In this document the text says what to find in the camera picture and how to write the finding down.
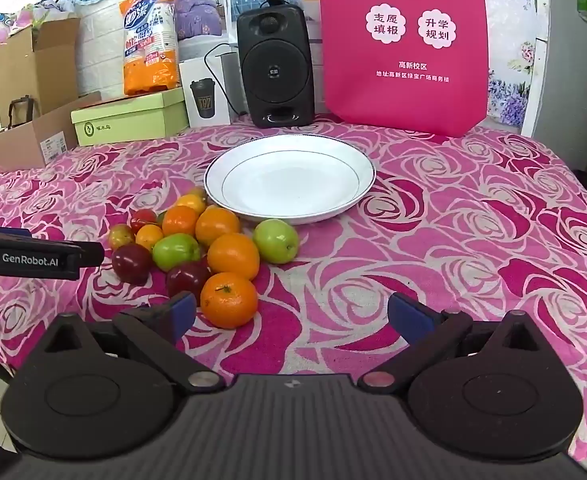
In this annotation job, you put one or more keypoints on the green shoe box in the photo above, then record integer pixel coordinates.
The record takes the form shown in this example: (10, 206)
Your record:
(128, 120)

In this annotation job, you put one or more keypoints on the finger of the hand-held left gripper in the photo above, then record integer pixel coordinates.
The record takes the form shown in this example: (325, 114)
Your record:
(91, 254)
(3, 232)

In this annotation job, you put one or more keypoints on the small orange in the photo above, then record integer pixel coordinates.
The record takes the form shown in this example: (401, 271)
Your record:
(149, 236)

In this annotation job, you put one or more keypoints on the orange paper cup pack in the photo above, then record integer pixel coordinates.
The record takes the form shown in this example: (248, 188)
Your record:
(148, 45)

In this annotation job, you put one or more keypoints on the white round plate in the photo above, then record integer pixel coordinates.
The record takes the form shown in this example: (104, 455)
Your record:
(288, 180)

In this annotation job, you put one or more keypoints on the tall open cardboard box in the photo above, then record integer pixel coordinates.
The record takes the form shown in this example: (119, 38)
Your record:
(33, 70)

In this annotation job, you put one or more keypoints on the pink rose tablecloth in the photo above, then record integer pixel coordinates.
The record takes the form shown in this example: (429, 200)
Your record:
(448, 240)

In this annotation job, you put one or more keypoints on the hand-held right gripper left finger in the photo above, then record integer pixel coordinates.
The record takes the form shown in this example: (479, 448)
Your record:
(183, 312)

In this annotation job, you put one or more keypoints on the white box with cup picture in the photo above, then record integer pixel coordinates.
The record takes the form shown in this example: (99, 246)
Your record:
(206, 90)

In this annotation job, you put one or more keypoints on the purple bedding poster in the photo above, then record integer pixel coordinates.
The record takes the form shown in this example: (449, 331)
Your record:
(196, 15)

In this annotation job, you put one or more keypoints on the dark red apple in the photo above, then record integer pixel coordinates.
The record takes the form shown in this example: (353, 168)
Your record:
(186, 280)
(131, 263)

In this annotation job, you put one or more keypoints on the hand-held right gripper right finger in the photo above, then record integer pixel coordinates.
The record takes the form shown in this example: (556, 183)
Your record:
(406, 316)

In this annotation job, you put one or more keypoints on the small red apple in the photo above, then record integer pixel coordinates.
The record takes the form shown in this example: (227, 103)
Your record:
(143, 217)

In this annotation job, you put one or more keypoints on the yellow red apple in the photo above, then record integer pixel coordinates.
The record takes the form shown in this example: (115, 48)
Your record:
(121, 235)

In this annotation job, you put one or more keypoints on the low cardboard box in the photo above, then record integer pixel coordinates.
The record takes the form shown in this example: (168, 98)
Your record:
(38, 137)

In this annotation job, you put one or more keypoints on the orange with green stem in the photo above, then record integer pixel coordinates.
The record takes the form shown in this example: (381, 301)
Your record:
(228, 302)

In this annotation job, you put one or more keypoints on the green apple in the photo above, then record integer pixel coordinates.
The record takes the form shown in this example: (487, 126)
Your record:
(175, 251)
(276, 241)

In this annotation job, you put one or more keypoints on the small green fruit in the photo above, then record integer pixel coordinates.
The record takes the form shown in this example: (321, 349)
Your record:
(160, 218)

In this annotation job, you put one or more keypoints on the yellow orange fruit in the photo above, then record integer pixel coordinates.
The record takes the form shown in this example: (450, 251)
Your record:
(191, 202)

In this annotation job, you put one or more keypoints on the black speaker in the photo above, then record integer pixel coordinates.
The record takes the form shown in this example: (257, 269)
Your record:
(275, 67)

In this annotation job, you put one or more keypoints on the pink bag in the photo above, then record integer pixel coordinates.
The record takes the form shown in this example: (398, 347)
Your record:
(403, 60)

